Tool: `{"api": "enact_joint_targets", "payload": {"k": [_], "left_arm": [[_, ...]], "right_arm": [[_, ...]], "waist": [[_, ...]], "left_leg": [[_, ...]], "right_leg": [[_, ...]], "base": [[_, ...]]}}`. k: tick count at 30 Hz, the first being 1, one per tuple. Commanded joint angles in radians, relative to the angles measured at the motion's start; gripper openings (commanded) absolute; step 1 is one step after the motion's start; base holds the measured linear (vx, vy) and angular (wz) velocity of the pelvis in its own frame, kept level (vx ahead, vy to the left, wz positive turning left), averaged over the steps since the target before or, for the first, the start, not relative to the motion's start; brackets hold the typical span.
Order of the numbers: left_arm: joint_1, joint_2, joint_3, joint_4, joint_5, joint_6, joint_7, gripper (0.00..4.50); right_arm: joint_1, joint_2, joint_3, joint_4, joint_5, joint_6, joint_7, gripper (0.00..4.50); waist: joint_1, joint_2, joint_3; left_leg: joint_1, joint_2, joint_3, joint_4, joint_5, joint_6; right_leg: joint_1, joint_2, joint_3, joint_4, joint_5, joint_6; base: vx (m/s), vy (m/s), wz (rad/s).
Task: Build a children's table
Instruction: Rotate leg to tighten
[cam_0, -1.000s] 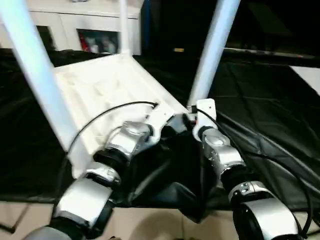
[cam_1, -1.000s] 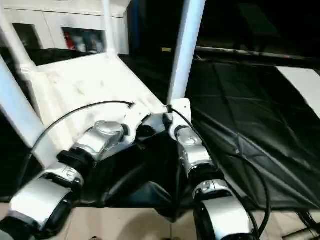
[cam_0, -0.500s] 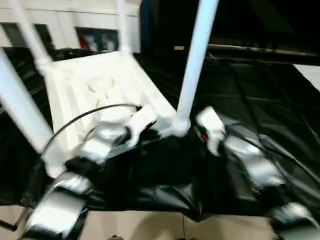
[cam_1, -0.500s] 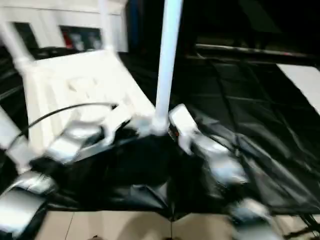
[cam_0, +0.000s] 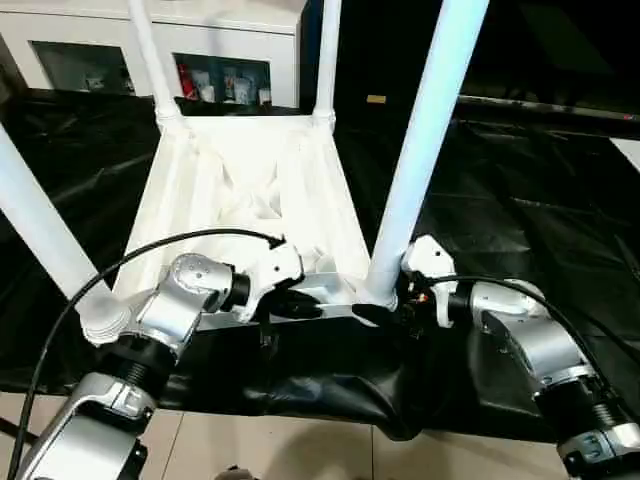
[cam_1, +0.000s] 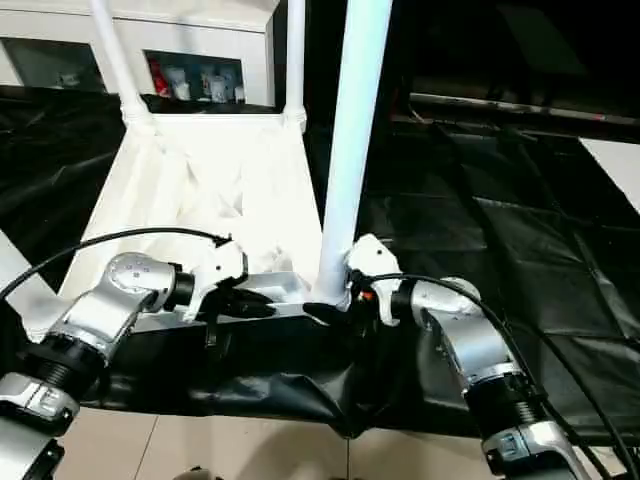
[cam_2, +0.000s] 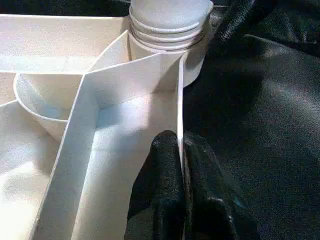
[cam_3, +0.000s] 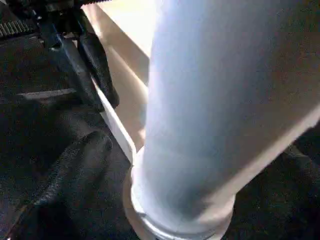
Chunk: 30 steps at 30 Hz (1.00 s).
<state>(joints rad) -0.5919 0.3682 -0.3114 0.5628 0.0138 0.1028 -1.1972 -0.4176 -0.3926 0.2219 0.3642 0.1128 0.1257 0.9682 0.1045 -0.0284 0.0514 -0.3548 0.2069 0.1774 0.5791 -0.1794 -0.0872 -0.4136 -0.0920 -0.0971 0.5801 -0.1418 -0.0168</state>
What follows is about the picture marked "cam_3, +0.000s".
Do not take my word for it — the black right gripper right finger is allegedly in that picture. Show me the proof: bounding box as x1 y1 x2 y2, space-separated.
236 146 320 240

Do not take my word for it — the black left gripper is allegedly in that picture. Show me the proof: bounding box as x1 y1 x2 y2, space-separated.
0 0 121 114

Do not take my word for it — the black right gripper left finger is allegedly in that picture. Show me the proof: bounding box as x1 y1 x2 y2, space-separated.
6 130 114 240

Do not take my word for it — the white plastic table top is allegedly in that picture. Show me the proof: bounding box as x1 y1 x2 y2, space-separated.
79 0 320 240

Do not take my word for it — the white plastic table leg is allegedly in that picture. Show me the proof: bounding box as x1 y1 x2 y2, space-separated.
131 0 320 234

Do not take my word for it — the black work mat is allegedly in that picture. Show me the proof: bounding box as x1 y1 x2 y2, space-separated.
0 34 320 240

